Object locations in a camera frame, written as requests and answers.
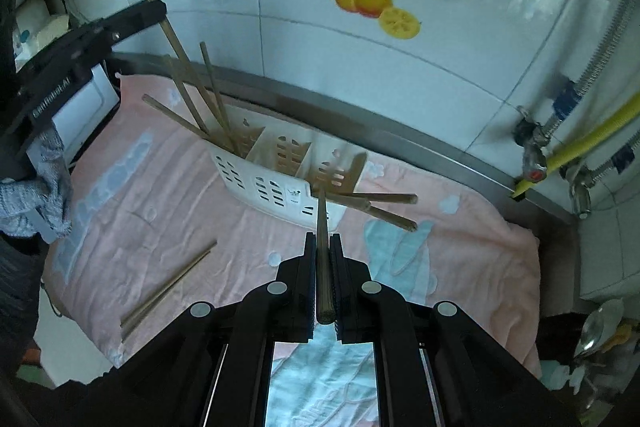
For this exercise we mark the beige kitchen appliance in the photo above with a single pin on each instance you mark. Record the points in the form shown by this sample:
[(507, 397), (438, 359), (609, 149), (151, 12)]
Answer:
[(35, 17)]

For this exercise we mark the pink printed towel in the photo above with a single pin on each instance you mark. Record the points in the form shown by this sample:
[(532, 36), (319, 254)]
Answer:
[(200, 217)]

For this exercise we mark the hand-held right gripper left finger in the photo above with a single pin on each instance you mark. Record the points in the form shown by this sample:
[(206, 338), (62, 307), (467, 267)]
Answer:
[(310, 272)]

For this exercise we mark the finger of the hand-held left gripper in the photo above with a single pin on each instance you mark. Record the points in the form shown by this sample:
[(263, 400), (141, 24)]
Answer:
[(130, 19)]

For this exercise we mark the metal ladle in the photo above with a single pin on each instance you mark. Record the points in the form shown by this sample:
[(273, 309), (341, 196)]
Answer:
[(597, 329)]

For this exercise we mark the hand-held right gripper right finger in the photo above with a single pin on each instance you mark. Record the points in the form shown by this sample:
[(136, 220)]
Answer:
[(338, 272)]

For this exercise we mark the metal gas valve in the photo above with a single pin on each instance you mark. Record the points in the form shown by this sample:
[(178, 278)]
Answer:
[(532, 147), (580, 194)]

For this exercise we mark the white boxy kitchen appliance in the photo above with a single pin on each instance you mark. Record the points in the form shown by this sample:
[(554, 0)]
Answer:
[(95, 107)]

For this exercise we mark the white house-shaped chopstick holder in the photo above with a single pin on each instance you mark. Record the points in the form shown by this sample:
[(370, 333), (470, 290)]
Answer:
[(260, 187)]

